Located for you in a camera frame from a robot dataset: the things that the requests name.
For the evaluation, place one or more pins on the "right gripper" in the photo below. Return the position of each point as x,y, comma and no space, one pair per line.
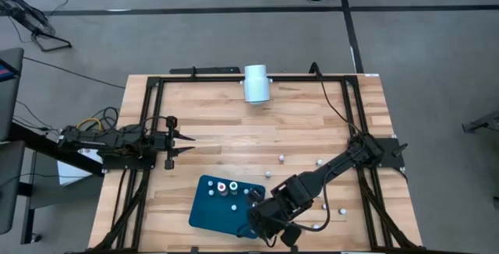
273,217

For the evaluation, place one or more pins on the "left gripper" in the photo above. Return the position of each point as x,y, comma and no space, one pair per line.
161,145

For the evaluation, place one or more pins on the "blue plastic bin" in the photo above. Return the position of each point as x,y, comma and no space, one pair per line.
218,215

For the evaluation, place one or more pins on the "small dropper bottle purple label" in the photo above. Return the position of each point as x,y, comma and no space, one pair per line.
210,183

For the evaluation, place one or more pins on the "large green food coloring bottle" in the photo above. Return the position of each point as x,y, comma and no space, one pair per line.
233,186

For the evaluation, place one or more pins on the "small dropper bottle blue label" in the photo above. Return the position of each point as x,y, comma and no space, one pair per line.
268,174

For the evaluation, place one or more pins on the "large pink food coloring bottle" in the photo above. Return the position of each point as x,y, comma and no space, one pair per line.
222,188

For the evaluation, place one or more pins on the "small dropper bottle white label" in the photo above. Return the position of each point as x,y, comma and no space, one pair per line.
319,162
281,157

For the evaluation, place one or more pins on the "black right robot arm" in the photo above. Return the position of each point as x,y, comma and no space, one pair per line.
335,166

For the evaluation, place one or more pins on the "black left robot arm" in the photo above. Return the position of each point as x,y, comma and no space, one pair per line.
109,141

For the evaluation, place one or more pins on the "black power strip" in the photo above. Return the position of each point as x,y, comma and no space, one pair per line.
206,70

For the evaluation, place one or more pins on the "white paper sheet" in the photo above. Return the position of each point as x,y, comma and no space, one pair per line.
74,172

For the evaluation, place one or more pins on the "black desk beam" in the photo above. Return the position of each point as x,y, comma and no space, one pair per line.
43,145

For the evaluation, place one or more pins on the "grey desk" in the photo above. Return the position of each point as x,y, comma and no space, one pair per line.
9,98

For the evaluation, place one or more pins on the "black floor stand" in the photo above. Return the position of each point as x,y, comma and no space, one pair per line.
23,12

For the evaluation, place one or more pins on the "black stand foot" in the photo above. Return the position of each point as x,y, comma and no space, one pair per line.
483,122

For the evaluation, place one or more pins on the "black aluminium table frame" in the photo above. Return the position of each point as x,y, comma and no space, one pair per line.
218,78

